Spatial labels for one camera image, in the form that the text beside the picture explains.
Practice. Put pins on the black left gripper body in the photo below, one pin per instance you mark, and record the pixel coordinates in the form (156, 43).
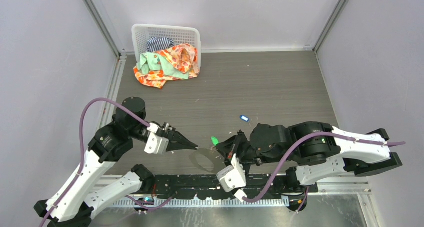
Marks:
(167, 128)

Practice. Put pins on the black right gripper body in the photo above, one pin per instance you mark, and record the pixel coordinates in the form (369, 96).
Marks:
(245, 154)

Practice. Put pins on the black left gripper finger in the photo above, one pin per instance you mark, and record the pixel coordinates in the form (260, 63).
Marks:
(176, 146)
(181, 139)

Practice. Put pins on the green key tag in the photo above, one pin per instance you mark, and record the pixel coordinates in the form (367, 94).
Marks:
(214, 140)

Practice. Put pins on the metal keyring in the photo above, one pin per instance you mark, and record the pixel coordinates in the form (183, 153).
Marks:
(208, 148)

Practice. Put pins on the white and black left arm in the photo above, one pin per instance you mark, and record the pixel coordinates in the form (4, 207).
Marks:
(76, 204)

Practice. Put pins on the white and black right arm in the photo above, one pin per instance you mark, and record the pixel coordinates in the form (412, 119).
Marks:
(319, 149)

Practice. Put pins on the blue key tag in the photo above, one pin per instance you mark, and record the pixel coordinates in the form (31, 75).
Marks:
(244, 118)

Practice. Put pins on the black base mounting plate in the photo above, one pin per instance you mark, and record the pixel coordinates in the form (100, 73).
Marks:
(187, 186)

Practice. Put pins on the mint green cloth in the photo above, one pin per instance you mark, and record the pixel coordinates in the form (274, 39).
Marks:
(154, 62)

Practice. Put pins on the orange floral cloth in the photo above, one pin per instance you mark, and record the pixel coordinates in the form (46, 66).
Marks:
(184, 57)

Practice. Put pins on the blue striped cloth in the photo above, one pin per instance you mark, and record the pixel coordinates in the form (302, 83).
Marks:
(155, 44)

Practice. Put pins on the white plastic laundry basket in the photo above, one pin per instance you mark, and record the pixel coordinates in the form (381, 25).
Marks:
(141, 33)

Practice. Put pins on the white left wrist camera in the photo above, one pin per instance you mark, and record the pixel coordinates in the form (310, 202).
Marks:
(156, 145)

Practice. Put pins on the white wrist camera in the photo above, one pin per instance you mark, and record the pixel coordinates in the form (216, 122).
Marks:
(233, 178)
(156, 145)

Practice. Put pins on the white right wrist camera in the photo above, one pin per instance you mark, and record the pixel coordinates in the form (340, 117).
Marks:
(233, 178)

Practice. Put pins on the perforated cable duct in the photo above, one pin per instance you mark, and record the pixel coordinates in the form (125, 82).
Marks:
(208, 203)

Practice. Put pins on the aluminium frame rail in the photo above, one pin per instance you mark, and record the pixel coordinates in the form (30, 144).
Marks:
(344, 188)

